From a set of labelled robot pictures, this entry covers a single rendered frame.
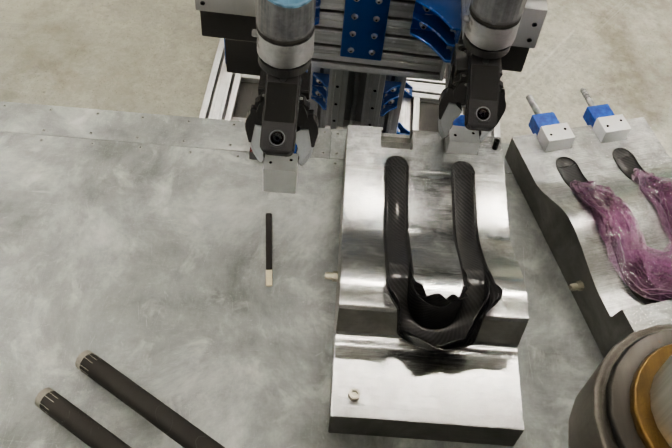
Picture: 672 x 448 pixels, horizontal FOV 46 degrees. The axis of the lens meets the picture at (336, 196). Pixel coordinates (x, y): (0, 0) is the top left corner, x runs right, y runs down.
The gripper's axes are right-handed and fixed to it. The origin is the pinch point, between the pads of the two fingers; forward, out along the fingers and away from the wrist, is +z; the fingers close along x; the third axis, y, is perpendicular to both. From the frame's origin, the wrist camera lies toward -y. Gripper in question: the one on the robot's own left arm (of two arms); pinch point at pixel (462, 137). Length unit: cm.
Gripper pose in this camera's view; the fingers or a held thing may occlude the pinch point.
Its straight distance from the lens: 134.6
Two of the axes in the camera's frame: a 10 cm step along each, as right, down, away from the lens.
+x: -10.0, -0.8, -0.3
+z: -0.7, 6.1, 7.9
